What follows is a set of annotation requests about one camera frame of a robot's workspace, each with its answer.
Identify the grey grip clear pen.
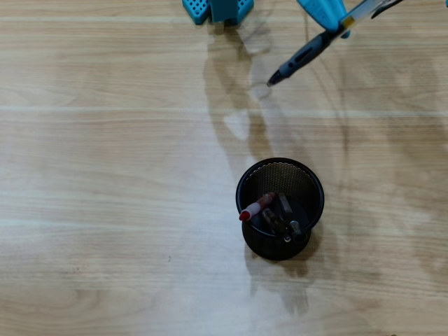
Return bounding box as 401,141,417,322
266,0,404,88

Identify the red gel pen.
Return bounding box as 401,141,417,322
239,191,277,222

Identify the thin clear black-ink pen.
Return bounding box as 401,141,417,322
261,206,292,243

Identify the thick black chrome-tip pen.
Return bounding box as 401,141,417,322
278,193,308,244

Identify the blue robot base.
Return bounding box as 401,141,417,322
181,0,257,25

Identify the black mesh pen holder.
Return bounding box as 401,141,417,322
235,157,326,261

